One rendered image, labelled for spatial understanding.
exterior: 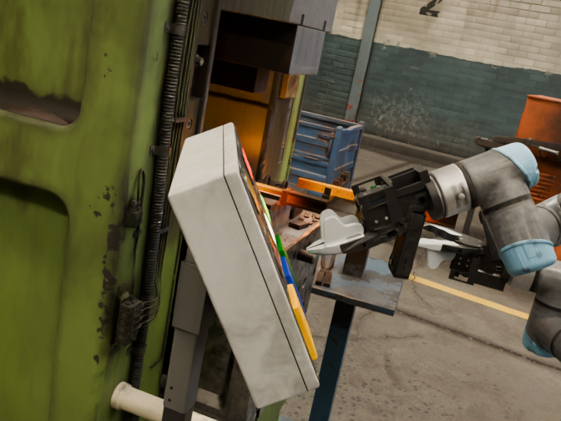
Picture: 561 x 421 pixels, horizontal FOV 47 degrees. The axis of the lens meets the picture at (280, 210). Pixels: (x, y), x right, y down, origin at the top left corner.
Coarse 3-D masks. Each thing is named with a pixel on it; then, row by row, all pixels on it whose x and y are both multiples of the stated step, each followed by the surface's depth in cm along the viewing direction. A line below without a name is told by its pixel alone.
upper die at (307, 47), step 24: (240, 24) 127; (264, 24) 126; (288, 24) 124; (216, 48) 130; (240, 48) 128; (264, 48) 127; (288, 48) 125; (312, 48) 136; (288, 72) 126; (312, 72) 141
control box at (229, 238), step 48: (192, 144) 92; (240, 144) 92; (192, 192) 67; (240, 192) 68; (192, 240) 69; (240, 240) 69; (240, 288) 71; (240, 336) 73; (288, 336) 73; (288, 384) 75
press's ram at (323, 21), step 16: (224, 0) 122; (240, 0) 121; (256, 0) 120; (272, 0) 119; (288, 0) 118; (304, 0) 123; (320, 0) 132; (336, 0) 144; (256, 16) 121; (272, 16) 120; (288, 16) 119; (304, 16) 126; (320, 16) 135
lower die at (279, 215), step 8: (264, 192) 143; (264, 200) 140; (272, 200) 141; (272, 208) 139; (280, 208) 145; (288, 208) 151; (272, 216) 141; (280, 216) 147; (288, 216) 153; (272, 224) 142; (280, 224) 149
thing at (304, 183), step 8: (304, 184) 178; (312, 184) 177; (320, 184) 177; (328, 184) 179; (336, 192) 176; (344, 192) 175; (352, 192) 175; (456, 216) 170; (440, 224) 171; (448, 224) 171
